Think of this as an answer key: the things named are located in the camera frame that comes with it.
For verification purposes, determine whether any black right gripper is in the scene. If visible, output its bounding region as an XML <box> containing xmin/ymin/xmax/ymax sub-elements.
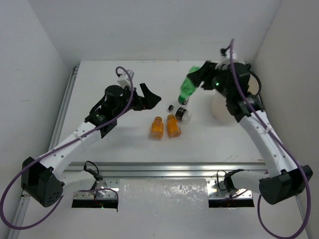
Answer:
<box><xmin>190</xmin><ymin>59</ymin><xmax>234</xmax><ymax>98</ymax></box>

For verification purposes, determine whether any green plastic bottle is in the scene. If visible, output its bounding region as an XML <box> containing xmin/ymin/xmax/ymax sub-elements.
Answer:
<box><xmin>178</xmin><ymin>66</ymin><xmax>200</xmax><ymax>104</ymax></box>

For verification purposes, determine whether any orange juice bottle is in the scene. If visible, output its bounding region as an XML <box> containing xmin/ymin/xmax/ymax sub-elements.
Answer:
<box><xmin>166</xmin><ymin>114</ymin><xmax>181</xmax><ymax>138</ymax></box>
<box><xmin>150</xmin><ymin>117</ymin><xmax>163</xmax><ymax>140</ymax></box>

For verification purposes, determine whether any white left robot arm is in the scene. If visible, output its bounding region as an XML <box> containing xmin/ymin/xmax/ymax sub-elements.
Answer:
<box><xmin>21</xmin><ymin>83</ymin><xmax>161</xmax><ymax>208</ymax></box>

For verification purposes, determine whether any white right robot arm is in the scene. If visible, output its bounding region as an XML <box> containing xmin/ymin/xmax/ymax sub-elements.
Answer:
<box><xmin>187</xmin><ymin>61</ymin><xmax>313</xmax><ymax>205</ymax></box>

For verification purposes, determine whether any white bin with black rim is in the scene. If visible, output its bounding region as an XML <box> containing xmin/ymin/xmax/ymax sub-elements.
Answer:
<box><xmin>211</xmin><ymin>72</ymin><xmax>262</xmax><ymax>124</ymax></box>

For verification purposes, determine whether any clear bottle with black label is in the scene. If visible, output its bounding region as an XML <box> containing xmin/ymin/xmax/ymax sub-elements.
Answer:
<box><xmin>168</xmin><ymin>105</ymin><xmax>192</xmax><ymax>124</ymax></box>

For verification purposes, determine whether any white foam sheet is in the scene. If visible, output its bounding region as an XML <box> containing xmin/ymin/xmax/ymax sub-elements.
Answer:
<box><xmin>118</xmin><ymin>179</ymin><xmax>208</xmax><ymax>239</ymax></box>

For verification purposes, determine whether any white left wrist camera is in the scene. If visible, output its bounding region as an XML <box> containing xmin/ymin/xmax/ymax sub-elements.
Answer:
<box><xmin>117</xmin><ymin>70</ymin><xmax>135</xmax><ymax>88</ymax></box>

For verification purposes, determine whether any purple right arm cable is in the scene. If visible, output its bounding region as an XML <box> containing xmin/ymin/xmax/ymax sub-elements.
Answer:
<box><xmin>220</xmin><ymin>38</ymin><xmax>312</xmax><ymax>239</ymax></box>

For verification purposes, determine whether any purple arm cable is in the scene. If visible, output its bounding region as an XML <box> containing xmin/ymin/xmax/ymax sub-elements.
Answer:
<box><xmin>0</xmin><ymin>66</ymin><xmax>135</xmax><ymax>230</ymax></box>
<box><xmin>220</xmin><ymin>38</ymin><xmax>312</xmax><ymax>239</ymax></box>

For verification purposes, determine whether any aluminium frame rail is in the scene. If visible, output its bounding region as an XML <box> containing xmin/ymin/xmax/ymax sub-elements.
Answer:
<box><xmin>19</xmin><ymin>63</ymin><xmax>300</xmax><ymax>200</ymax></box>

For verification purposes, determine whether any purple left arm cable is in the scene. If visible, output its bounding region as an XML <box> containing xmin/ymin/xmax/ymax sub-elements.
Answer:
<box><xmin>0</xmin><ymin>66</ymin><xmax>135</xmax><ymax>230</ymax></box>

